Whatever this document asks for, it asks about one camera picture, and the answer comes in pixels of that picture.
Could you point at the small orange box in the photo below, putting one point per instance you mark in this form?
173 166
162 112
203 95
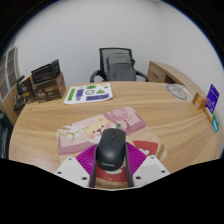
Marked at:
199 101

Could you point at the black armchair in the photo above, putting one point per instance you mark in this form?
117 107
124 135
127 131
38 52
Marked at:
5 136

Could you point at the wide brown coffee box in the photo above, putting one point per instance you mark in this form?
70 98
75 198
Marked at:
50 89

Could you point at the black mesh office chair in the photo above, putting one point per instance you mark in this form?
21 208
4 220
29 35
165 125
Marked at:
104 55

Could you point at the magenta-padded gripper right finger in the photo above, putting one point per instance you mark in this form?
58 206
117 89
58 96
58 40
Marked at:
146 168

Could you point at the tall brown coffee box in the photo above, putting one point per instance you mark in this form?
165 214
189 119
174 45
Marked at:
29 95

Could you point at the teal card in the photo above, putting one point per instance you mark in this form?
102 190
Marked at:
215 123

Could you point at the wooden shelf unit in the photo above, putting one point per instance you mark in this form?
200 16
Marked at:
8 71

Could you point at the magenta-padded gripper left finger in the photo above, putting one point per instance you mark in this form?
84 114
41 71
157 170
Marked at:
76 168

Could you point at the white sticker sheet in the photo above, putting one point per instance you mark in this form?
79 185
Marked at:
87 94

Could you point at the grey backpack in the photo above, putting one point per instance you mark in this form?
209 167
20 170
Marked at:
120 68

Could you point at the black computer mouse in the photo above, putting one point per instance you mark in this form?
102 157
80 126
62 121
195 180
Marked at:
111 150

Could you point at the cartoon-print mouse pad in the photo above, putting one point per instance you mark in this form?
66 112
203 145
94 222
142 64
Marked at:
86 130

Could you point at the wooden side desk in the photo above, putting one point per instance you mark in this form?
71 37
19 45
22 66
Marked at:
160 73

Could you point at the black cardboard box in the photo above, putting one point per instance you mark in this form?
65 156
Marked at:
45 72

